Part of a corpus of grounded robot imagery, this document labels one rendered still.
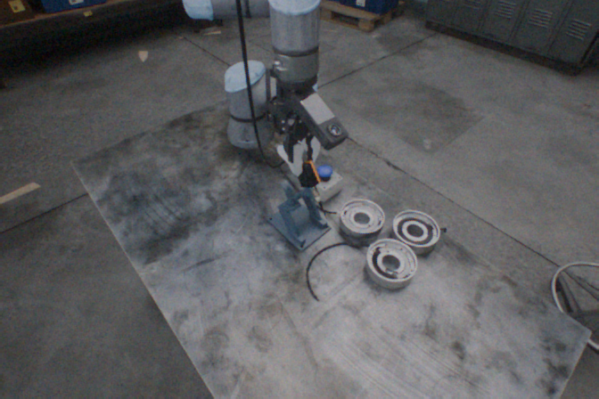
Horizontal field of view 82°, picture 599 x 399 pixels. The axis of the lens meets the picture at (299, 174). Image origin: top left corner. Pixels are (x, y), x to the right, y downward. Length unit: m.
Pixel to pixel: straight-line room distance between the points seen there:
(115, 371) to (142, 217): 0.87
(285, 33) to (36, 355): 1.64
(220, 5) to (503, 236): 1.83
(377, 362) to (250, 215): 0.44
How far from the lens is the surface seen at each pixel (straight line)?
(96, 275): 1.96
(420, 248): 0.82
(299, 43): 0.55
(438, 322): 0.78
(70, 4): 3.92
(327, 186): 0.89
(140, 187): 1.04
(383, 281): 0.76
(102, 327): 1.81
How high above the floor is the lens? 1.47
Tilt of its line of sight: 43 degrees down
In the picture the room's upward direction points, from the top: straight up
